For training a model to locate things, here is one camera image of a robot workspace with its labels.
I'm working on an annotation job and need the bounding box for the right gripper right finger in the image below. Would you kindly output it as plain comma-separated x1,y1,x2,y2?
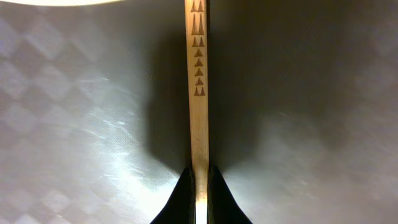
207,166,252,224

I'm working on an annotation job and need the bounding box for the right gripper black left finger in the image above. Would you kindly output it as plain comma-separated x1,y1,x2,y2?
150,168,195,224

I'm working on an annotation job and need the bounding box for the wooden chopstick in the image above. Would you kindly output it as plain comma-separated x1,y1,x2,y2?
184,0,209,224

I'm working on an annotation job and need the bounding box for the brown serving tray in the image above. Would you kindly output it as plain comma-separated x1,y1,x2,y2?
1,1,397,223

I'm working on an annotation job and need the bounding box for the yellow plate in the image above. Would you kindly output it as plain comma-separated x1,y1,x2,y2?
1,0,122,7

